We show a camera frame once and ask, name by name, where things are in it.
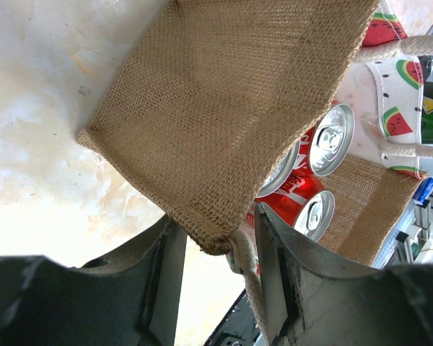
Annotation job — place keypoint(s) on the watermelon print canvas bag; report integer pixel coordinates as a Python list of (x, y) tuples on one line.
[(212, 98)]

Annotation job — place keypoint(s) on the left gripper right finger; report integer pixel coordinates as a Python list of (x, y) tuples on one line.
[(313, 296)]

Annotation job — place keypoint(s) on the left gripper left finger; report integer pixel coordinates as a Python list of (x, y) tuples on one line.
[(128, 296)]

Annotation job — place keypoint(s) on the red cola can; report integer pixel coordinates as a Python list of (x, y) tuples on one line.
[(280, 172), (302, 203), (323, 147)]

